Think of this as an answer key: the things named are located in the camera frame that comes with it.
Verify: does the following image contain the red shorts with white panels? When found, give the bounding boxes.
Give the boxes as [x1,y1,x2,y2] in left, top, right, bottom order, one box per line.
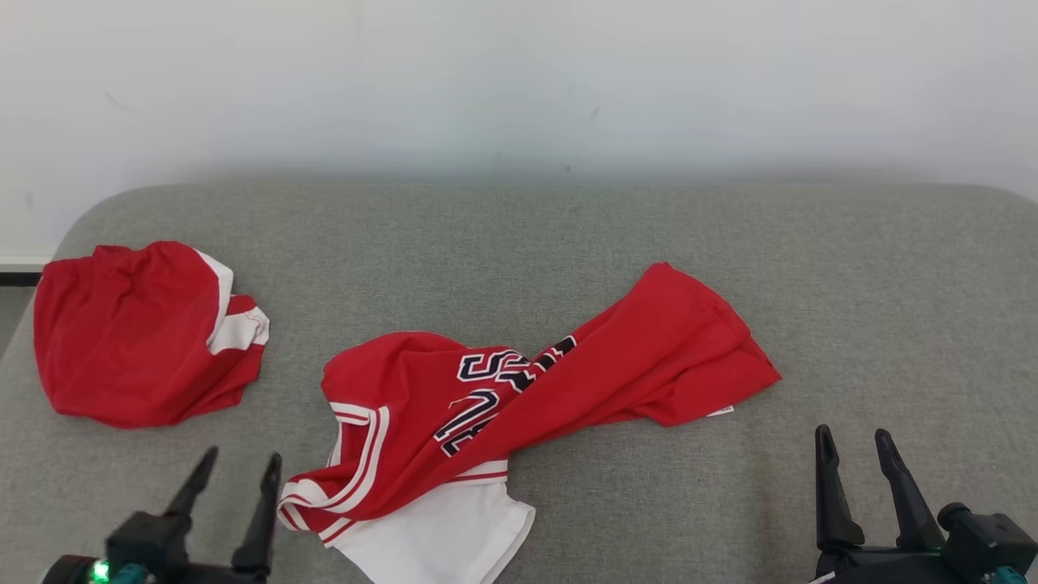
[34,241,270,429]

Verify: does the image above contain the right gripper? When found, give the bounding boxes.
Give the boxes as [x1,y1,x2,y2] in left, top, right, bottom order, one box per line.
[811,424,1006,584]

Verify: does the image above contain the red basketball jersey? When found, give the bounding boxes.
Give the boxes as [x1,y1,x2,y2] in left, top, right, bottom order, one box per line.
[277,262,782,584]

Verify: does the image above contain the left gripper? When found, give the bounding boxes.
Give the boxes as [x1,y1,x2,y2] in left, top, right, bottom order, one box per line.
[41,446,283,584]

